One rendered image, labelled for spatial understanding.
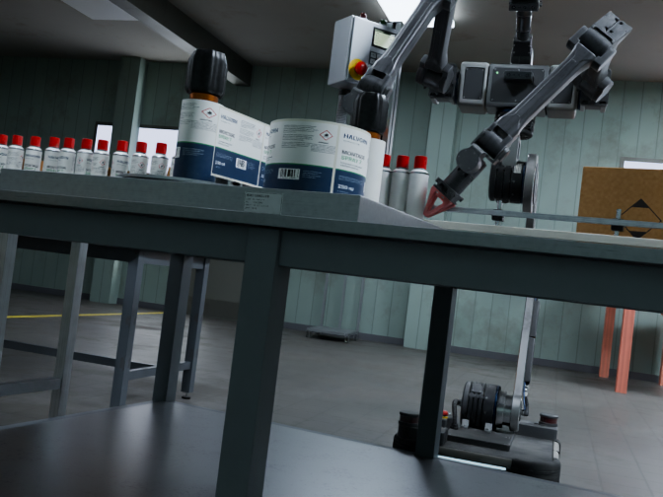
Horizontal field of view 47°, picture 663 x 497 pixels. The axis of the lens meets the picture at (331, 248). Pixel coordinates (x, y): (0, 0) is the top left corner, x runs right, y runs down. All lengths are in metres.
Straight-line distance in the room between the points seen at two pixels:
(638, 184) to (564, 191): 7.12
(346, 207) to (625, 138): 8.23
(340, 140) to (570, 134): 8.03
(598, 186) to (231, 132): 1.03
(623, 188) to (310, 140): 1.02
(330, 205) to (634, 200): 1.09
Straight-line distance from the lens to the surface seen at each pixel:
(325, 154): 1.43
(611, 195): 2.18
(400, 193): 2.05
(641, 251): 1.10
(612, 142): 9.39
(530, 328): 2.95
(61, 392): 2.84
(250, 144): 1.72
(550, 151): 9.36
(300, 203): 1.30
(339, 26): 2.29
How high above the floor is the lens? 0.74
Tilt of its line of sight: 2 degrees up
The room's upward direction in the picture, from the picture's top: 7 degrees clockwise
